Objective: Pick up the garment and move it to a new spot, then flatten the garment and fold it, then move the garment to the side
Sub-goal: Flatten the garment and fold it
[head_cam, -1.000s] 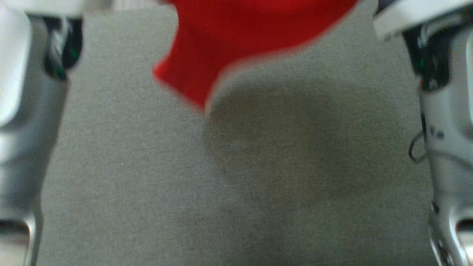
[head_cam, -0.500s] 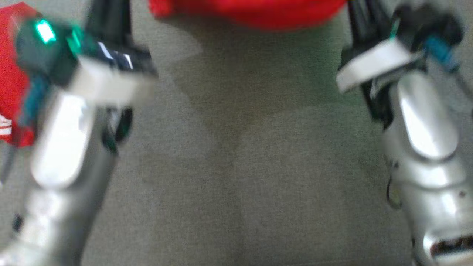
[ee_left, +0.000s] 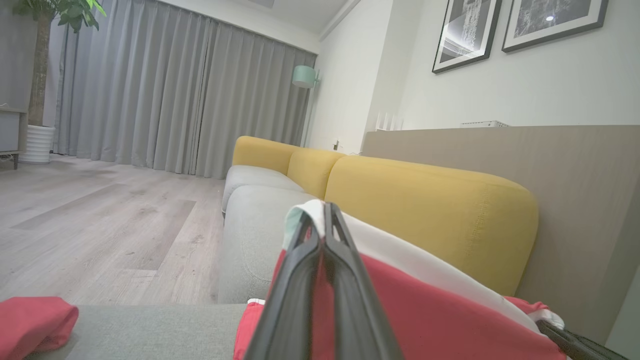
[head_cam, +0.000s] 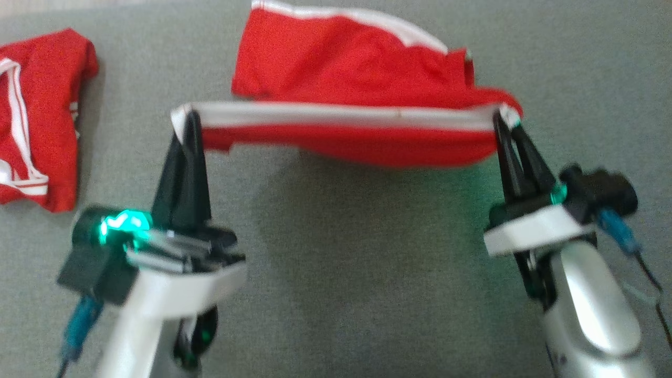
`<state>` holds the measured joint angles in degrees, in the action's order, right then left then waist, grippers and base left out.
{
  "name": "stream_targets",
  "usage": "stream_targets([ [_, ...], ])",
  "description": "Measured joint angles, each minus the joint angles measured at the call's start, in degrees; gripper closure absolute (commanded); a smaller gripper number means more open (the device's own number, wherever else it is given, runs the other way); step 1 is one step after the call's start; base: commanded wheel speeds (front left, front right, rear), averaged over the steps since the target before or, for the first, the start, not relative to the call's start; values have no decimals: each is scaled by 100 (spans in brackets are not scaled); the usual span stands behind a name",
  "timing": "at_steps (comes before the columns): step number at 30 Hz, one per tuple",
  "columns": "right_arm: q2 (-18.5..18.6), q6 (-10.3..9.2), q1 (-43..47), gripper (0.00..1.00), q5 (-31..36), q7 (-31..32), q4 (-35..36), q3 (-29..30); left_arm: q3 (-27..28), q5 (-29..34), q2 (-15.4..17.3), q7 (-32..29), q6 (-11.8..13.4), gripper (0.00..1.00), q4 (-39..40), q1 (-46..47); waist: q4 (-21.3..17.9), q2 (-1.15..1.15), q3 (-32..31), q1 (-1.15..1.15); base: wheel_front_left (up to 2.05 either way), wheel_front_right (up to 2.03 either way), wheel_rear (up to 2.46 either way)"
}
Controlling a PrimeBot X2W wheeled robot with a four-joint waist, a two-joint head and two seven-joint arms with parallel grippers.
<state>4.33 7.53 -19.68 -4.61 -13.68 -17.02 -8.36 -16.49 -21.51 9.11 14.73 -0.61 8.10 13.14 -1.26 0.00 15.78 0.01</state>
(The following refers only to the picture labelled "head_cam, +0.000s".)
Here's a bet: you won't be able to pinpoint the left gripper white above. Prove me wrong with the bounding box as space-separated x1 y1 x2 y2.
73 112 247 321

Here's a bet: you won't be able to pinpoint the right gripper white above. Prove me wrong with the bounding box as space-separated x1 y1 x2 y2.
483 113 599 258

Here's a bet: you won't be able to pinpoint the red number 23 jersey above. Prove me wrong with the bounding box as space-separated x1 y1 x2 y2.
0 28 99 213

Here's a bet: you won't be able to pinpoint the red shorts with white stripe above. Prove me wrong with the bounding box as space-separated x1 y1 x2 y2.
171 0 523 167

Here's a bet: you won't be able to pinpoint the large grey sofa seat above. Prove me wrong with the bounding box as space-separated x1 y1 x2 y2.
0 0 672 378

